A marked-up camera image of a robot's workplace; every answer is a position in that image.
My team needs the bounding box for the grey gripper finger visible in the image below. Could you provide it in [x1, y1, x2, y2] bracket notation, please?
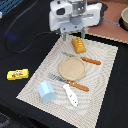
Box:
[60, 33, 67, 41]
[81, 29, 87, 38]

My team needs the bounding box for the beige woven placemat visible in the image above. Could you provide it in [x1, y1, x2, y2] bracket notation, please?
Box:
[17, 35, 118, 128]

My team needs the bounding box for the beige bowl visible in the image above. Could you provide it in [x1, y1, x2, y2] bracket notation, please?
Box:
[121, 7, 128, 30]

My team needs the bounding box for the grey saucepan with handle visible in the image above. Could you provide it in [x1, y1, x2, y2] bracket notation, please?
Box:
[101, 17, 120, 27]

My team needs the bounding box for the round wooden plate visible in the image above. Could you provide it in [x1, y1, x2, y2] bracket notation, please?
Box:
[59, 57, 86, 81]

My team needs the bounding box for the yellow butter box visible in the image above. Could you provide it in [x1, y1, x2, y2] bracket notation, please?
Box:
[7, 69, 29, 80]

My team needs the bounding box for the knife with wooden handle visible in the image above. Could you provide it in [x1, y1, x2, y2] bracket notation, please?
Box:
[61, 51, 101, 65]

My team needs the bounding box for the blue striped cloth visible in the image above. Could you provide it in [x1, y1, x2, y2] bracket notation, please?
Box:
[0, 0, 23, 17]

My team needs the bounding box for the fork with wooden handle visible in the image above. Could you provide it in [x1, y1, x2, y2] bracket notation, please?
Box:
[48, 73, 89, 91]

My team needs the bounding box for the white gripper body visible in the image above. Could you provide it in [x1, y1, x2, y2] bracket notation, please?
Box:
[49, 0, 102, 34]

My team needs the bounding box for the light blue milk carton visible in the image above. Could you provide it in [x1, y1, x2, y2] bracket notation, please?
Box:
[38, 81, 55, 103]

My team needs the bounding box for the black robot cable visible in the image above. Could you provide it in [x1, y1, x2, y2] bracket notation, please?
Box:
[3, 0, 54, 54]

